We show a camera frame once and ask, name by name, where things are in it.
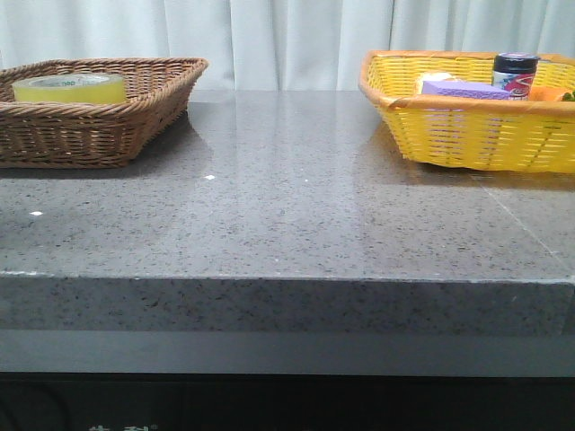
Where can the yellow tape roll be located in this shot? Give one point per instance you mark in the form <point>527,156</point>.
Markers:
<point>95,88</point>

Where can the white curtain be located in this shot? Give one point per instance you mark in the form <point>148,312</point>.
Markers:
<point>278,45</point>

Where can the yellow woven basket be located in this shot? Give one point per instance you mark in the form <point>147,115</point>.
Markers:
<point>517,136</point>

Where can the purple foam block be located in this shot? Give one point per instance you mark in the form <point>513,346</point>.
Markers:
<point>464,89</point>

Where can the brown wicker basket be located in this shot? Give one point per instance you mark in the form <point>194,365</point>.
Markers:
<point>83,135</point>

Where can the dark lidded gum jar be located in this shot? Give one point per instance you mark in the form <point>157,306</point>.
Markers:
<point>514,72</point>

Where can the orange toy carrot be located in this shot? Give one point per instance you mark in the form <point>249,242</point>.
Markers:
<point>546,93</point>

